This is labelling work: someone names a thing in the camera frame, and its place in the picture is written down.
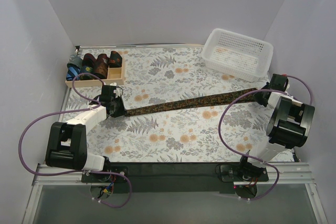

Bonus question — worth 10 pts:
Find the aluminium frame rail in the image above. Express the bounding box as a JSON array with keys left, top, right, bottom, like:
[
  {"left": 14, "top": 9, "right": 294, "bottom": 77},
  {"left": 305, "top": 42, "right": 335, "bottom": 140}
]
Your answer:
[{"left": 23, "top": 162, "right": 328, "bottom": 223}]

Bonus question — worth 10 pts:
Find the brown patterned rolled tie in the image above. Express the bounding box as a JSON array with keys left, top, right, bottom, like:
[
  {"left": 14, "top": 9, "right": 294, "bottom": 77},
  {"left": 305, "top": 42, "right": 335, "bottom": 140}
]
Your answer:
[{"left": 93, "top": 54, "right": 109, "bottom": 79}]

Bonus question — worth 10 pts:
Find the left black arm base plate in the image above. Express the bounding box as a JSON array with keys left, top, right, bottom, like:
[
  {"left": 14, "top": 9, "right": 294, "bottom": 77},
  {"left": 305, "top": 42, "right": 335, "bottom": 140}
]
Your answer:
[{"left": 81, "top": 166, "right": 129, "bottom": 183}]

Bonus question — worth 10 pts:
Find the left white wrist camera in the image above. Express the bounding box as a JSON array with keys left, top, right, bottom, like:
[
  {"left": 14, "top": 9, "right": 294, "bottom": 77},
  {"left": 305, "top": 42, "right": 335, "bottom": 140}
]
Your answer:
[{"left": 107, "top": 83, "right": 123, "bottom": 98}]

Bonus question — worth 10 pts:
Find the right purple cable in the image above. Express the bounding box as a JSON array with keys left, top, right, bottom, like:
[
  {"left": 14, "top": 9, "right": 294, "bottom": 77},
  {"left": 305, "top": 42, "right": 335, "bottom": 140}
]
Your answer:
[{"left": 218, "top": 74, "right": 313, "bottom": 201}]

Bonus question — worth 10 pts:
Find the navy yellow-dotted rolled tie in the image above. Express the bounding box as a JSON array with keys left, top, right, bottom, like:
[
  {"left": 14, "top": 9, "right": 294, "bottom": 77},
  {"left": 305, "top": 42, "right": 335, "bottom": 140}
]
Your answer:
[{"left": 79, "top": 66, "right": 94, "bottom": 80}]

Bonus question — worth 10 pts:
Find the black orange-dotted rolled tie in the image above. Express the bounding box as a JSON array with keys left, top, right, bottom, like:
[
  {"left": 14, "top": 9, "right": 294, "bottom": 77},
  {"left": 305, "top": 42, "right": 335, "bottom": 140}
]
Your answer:
[{"left": 108, "top": 50, "right": 123, "bottom": 68}]

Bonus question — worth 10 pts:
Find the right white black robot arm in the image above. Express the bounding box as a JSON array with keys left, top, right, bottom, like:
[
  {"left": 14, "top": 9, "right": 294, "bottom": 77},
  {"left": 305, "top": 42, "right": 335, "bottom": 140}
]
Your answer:
[{"left": 235, "top": 92, "right": 315, "bottom": 181}]

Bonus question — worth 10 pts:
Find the purple cable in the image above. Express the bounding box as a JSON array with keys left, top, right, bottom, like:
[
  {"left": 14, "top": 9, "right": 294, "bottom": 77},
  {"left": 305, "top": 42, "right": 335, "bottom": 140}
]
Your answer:
[
  {"left": 18, "top": 73, "right": 132, "bottom": 208},
  {"left": 218, "top": 74, "right": 313, "bottom": 201}
]

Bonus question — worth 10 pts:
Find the wooden compartment tray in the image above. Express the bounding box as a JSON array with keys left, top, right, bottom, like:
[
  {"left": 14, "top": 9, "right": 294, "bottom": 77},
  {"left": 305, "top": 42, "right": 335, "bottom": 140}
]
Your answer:
[{"left": 65, "top": 62, "right": 125, "bottom": 88}]

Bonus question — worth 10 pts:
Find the dark red rolled tie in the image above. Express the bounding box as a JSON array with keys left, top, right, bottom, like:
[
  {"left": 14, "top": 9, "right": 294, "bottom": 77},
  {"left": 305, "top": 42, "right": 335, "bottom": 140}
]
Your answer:
[{"left": 82, "top": 53, "right": 96, "bottom": 68}]

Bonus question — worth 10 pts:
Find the white plastic perforated basket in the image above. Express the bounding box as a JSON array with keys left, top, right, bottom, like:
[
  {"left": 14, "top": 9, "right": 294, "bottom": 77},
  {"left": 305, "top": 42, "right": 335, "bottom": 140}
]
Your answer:
[{"left": 201, "top": 28, "right": 274, "bottom": 82}]

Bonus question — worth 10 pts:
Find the black tie with gold keys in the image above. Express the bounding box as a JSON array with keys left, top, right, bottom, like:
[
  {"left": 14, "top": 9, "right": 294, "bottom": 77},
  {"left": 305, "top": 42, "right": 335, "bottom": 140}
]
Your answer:
[{"left": 124, "top": 88, "right": 256, "bottom": 117}]

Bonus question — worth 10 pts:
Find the blue striped rolled tie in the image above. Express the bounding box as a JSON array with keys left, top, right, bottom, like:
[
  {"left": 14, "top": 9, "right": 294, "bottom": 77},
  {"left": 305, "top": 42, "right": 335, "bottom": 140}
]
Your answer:
[{"left": 66, "top": 64, "right": 80, "bottom": 81}]

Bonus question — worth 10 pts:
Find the grey rolled tie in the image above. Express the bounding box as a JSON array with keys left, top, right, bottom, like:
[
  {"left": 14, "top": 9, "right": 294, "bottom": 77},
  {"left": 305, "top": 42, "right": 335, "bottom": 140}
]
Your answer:
[{"left": 67, "top": 55, "right": 82, "bottom": 69}]

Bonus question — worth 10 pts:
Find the floral patterned table mat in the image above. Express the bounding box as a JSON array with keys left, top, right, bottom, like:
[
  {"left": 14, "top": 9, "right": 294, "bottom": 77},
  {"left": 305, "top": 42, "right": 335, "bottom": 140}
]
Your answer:
[{"left": 52, "top": 46, "right": 300, "bottom": 163}]

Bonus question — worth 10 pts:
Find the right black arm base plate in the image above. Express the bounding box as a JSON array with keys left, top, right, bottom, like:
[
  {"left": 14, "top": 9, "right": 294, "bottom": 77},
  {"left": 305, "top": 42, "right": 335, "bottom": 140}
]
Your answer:
[{"left": 215, "top": 164, "right": 269, "bottom": 183}]

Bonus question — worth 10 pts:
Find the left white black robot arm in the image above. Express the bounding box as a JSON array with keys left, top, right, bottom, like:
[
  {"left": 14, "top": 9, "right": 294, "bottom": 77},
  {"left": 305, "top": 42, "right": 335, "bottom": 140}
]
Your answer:
[{"left": 45, "top": 83, "right": 125, "bottom": 182}]

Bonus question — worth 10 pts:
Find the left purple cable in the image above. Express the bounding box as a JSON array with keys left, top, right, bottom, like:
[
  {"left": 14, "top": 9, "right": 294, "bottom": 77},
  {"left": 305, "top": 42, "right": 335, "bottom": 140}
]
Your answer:
[{"left": 18, "top": 73, "right": 132, "bottom": 208}]

